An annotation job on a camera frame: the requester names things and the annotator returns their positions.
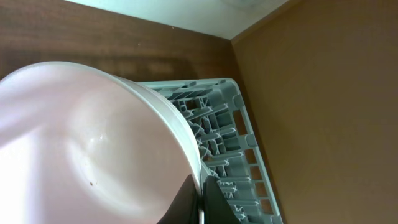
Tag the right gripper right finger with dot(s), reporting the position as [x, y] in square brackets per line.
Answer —
[215, 205]

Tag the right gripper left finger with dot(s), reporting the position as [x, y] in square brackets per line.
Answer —
[184, 208]

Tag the pink bowl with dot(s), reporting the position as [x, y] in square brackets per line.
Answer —
[79, 145]

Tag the grey dishwasher rack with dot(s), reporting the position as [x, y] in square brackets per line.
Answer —
[216, 113]

